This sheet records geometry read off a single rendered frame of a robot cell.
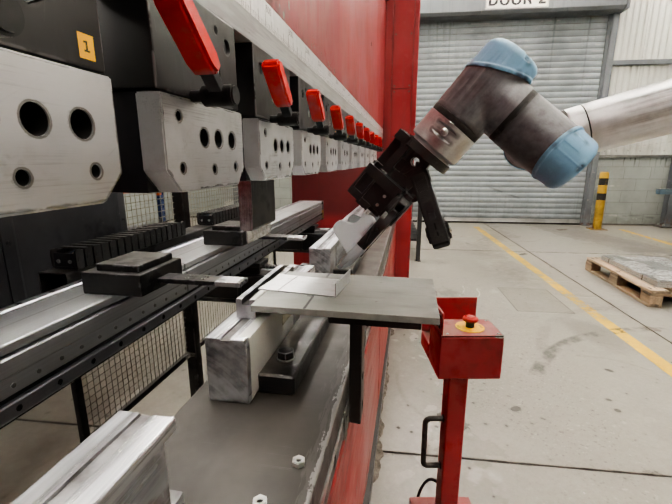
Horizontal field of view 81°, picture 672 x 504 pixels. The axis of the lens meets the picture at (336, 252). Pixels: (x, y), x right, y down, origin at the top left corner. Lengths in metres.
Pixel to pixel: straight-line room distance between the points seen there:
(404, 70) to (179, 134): 2.49
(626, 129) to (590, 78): 8.13
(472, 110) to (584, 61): 8.29
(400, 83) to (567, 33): 6.23
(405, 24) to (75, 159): 2.67
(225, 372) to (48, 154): 0.39
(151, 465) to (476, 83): 0.53
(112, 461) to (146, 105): 0.28
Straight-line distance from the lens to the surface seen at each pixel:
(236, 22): 0.51
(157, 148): 0.35
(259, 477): 0.49
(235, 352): 0.56
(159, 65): 0.36
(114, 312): 0.75
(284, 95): 0.52
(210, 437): 0.55
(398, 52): 2.82
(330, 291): 0.62
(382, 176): 0.56
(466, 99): 0.55
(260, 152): 0.53
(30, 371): 0.66
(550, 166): 0.56
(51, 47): 0.28
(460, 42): 8.31
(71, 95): 0.28
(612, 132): 0.70
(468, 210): 8.17
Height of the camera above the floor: 1.20
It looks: 13 degrees down
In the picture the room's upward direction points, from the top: straight up
